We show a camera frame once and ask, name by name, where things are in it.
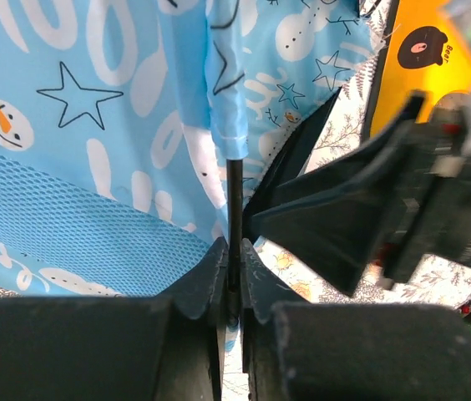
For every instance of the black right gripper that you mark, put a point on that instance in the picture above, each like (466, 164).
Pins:
(331, 218)

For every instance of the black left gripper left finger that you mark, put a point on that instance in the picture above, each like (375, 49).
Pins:
(167, 347)

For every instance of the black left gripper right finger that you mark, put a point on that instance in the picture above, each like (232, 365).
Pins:
(297, 350)

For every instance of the blue snowman pet tent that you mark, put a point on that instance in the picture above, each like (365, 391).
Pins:
(118, 120)

